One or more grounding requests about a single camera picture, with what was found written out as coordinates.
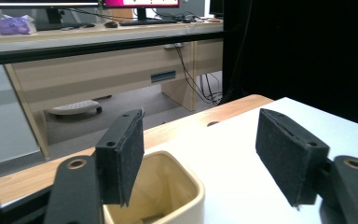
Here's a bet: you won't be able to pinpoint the black keyboard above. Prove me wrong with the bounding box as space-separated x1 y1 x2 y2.
34 22 96 32
118 19 179 27

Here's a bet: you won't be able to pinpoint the monitor with pink screen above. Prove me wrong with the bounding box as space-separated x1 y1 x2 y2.
102 0 181 21

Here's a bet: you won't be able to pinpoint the dark monitor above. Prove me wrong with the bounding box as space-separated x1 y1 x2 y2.
209 0 225 19

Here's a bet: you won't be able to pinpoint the beige wooden office desk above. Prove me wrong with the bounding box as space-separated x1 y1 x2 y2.
0 21 225 158

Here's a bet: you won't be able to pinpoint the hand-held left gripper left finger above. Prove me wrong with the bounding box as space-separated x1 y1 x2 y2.
95 107 145 208

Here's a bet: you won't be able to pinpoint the white power strip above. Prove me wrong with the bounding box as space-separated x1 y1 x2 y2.
163 42 185 50

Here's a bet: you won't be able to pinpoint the cream square ceramic cup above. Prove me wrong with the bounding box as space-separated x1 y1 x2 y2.
102 150 206 224

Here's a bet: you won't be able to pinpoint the black curtain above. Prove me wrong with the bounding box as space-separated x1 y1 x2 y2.
222 0 358 129

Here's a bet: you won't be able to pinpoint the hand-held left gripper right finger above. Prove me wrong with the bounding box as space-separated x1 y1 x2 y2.
255 107 331 208

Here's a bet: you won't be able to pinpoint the wide black monitor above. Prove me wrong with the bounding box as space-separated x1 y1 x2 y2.
0 0 100 26

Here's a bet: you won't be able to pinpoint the purple tissue pack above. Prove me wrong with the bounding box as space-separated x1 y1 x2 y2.
0 14 38 35

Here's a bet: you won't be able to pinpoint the black power cables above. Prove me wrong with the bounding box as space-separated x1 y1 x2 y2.
172 43 224 107

